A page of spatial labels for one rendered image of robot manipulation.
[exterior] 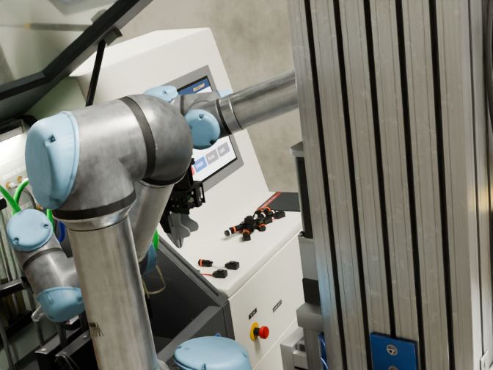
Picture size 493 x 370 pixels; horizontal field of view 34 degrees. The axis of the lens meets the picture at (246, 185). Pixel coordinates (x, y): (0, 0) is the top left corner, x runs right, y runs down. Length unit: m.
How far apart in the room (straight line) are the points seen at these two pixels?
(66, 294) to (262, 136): 2.99
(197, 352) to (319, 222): 0.28
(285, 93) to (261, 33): 2.61
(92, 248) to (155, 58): 1.38
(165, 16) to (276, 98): 3.02
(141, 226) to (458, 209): 0.50
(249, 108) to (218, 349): 0.48
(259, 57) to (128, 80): 1.94
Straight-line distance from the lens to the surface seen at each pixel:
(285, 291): 2.43
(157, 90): 1.70
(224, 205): 2.53
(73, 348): 1.99
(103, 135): 1.05
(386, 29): 1.07
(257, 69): 4.19
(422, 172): 1.10
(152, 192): 1.22
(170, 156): 1.10
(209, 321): 2.05
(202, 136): 1.53
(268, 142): 4.28
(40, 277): 1.41
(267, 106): 1.53
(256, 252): 2.30
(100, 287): 1.12
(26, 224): 1.42
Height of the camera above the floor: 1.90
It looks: 19 degrees down
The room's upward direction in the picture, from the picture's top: 8 degrees counter-clockwise
